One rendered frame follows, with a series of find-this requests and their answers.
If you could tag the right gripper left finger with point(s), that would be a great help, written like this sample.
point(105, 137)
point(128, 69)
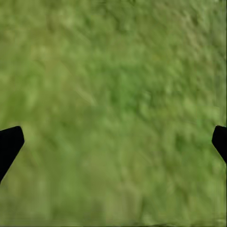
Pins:
point(11, 142)

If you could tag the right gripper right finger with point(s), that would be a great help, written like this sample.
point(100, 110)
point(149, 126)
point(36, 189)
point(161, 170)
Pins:
point(219, 140)

